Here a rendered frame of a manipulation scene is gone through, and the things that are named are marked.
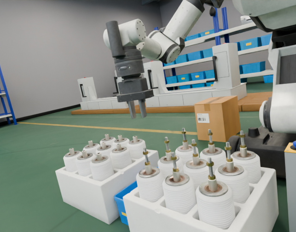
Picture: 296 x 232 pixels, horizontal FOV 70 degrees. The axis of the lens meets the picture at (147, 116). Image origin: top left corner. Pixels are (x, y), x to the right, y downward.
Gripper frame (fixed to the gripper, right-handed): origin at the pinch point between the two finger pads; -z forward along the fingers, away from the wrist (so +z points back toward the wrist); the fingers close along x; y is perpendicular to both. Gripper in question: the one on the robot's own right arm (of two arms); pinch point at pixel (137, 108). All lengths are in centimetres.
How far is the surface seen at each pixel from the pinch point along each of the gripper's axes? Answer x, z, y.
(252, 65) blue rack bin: 75, -7, 475
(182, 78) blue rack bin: -101, -14, 544
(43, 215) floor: -62, -48, 3
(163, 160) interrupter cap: 2.3, -22.4, 9.3
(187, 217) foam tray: 14.5, -29.8, -11.8
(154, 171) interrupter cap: 2.0, -22.5, 0.2
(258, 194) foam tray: 33.3, -29.8, 0.8
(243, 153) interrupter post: 30.4, -21.7, 12.1
